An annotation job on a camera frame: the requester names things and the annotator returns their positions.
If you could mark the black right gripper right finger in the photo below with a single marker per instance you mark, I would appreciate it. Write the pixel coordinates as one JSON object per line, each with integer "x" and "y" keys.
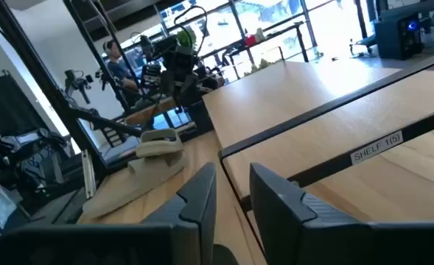
{"x": 294, "y": 228}

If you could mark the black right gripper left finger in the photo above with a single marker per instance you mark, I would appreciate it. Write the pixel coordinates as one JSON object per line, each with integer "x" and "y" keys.
{"x": 187, "y": 221}

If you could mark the beige rubber slide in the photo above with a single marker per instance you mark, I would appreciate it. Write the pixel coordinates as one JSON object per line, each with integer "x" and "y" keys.
{"x": 135, "y": 187}
{"x": 159, "y": 145}

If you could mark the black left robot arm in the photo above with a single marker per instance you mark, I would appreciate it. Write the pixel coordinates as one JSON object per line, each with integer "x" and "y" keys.
{"x": 181, "y": 73}

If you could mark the black background robot arm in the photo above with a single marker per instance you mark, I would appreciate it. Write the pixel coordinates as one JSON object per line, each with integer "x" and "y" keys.
{"x": 3, "y": 147}

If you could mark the white shelf label sticker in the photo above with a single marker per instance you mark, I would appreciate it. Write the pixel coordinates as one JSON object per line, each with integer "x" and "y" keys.
{"x": 377, "y": 147}

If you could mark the person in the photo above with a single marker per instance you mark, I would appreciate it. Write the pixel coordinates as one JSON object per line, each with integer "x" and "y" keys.
{"x": 119, "y": 70}

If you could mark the green artificial plant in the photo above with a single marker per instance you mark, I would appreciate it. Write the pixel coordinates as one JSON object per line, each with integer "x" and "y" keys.
{"x": 186, "y": 38}

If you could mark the red object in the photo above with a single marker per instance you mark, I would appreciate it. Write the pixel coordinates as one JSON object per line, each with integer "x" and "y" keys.
{"x": 250, "y": 40}

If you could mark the black partition panel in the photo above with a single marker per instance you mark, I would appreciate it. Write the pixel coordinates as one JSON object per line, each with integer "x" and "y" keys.
{"x": 10, "y": 106}

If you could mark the black computer with blue light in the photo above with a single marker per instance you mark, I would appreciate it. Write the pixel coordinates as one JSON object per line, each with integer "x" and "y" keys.
{"x": 393, "y": 40}

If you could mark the silver metal bracket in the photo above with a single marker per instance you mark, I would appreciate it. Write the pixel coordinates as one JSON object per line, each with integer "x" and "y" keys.
{"x": 88, "y": 176}

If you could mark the black camera on mount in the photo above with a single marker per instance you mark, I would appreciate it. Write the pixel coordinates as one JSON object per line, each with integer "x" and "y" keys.
{"x": 71, "y": 79}

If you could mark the black aluminium table frame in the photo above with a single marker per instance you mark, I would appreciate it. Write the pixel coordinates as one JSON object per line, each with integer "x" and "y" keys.
{"x": 43, "y": 77}

